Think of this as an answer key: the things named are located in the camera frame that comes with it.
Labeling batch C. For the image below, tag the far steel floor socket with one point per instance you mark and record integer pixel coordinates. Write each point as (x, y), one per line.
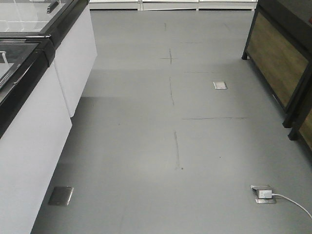
(220, 85)

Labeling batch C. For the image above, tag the white store shelving unit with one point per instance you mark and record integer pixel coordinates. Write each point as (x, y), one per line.
(155, 5)

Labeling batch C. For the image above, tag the near white chest freezer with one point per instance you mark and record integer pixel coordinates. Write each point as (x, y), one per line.
(34, 126)

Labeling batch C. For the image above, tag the white chest freezer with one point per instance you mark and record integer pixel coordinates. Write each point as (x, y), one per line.
(68, 26)
(34, 126)

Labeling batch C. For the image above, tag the open floor socket box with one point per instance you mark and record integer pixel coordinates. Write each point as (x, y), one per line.
(255, 188)

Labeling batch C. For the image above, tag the closed steel floor socket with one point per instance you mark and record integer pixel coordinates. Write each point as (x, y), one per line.
(61, 196)

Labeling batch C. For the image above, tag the far white chest freezer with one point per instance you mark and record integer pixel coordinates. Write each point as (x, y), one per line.
(68, 26)

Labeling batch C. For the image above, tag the white power adapter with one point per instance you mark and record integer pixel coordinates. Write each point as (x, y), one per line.
(264, 194)

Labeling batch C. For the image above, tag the far wooden produce stand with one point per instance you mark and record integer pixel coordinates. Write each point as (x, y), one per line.
(279, 43)

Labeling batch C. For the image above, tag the wooden produce stand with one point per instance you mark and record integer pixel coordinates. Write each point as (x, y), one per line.
(279, 43)
(302, 127)

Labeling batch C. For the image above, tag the near wooden produce stand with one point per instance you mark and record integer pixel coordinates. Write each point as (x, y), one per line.
(302, 127)

